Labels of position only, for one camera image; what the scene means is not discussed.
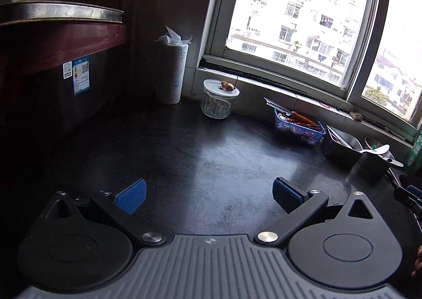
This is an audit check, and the white plastic spoon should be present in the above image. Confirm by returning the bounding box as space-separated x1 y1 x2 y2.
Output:
359 144 405 168

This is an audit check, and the person's right hand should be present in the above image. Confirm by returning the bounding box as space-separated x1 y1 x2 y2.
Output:
411 244 422 279

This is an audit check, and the green bottle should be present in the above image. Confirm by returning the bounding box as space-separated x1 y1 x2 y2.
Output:
405 131 422 175

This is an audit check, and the paper towel roll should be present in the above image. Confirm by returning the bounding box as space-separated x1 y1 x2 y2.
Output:
155 25 191 105

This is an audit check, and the blue plastic basket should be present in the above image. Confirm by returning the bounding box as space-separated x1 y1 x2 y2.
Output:
273 106 327 147

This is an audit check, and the glass jar with clear lid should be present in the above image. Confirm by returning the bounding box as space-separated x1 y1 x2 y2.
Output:
201 79 241 119

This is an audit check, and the window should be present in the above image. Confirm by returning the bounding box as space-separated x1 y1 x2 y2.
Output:
198 0 422 141

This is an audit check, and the dark red kitchen appliance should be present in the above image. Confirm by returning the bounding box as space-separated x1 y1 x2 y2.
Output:
0 1 128 161

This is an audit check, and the steel rectangular container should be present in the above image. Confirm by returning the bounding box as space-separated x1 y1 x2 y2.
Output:
322 125 364 160

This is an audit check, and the knife with orange handle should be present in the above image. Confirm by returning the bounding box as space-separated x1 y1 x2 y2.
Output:
264 97 320 127

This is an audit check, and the steel utensil cup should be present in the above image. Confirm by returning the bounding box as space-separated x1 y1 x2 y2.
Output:
357 137 395 181

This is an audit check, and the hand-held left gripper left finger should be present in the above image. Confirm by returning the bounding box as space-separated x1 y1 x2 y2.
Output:
43 179 164 247

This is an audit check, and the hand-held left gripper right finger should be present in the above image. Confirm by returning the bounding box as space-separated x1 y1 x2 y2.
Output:
255 178 380 247

